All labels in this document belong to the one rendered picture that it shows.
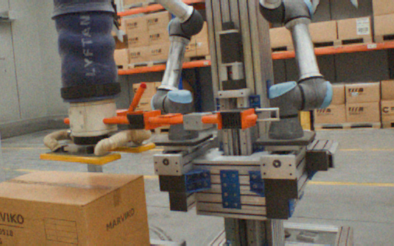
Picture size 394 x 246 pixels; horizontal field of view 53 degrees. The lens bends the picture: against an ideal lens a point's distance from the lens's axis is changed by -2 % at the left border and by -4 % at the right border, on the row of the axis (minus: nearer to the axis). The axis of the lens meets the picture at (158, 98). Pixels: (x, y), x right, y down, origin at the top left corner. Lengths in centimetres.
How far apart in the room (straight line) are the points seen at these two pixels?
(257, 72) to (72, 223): 108
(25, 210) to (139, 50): 835
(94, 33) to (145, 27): 821
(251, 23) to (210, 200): 85
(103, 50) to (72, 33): 12
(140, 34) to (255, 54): 787
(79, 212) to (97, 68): 50
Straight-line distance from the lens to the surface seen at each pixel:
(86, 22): 146
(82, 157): 143
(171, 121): 127
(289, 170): 166
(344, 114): 839
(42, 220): 155
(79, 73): 145
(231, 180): 186
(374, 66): 966
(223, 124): 118
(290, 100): 176
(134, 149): 150
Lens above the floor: 135
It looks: 3 degrees down
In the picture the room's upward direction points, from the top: 5 degrees counter-clockwise
